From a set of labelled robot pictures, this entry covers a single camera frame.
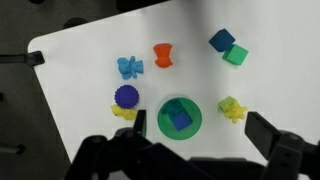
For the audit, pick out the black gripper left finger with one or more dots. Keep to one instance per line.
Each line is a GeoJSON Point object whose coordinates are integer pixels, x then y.
{"type": "Point", "coordinates": [140, 121]}

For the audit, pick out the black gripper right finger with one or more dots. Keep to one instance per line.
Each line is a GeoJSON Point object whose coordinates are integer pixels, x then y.
{"type": "Point", "coordinates": [263, 133]}

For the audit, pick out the yellow animal toy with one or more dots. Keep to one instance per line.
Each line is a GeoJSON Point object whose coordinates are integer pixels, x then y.
{"type": "Point", "coordinates": [236, 111]}

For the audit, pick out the yellow flat toy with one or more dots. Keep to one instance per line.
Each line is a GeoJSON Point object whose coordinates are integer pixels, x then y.
{"type": "Point", "coordinates": [125, 114]}

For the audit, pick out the green bowl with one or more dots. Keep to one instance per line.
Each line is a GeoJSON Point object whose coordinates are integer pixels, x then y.
{"type": "Point", "coordinates": [166, 130]}

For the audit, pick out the teal toy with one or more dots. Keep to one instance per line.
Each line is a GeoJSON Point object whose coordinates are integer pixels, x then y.
{"type": "Point", "coordinates": [171, 107]}

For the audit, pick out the blue cube block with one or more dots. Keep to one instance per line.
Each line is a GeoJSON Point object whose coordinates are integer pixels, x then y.
{"type": "Point", "coordinates": [181, 120]}

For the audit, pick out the lime green block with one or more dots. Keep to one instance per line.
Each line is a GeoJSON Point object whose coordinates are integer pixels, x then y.
{"type": "Point", "coordinates": [224, 104]}

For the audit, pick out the light blue elephant toy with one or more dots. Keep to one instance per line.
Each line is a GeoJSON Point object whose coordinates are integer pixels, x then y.
{"type": "Point", "coordinates": [128, 66]}

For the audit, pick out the orange toy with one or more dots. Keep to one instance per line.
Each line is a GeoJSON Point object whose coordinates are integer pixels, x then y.
{"type": "Point", "coordinates": [163, 55]}

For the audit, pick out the dark blue block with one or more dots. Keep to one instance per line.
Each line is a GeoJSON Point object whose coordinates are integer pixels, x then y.
{"type": "Point", "coordinates": [221, 40]}

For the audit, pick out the purple spiky ball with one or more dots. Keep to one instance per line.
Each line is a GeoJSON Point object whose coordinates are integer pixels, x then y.
{"type": "Point", "coordinates": [126, 96]}

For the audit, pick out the black stand leg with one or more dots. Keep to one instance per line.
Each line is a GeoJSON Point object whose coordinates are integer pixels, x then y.
{"type": "Point", "coordinates": [33, 59]}

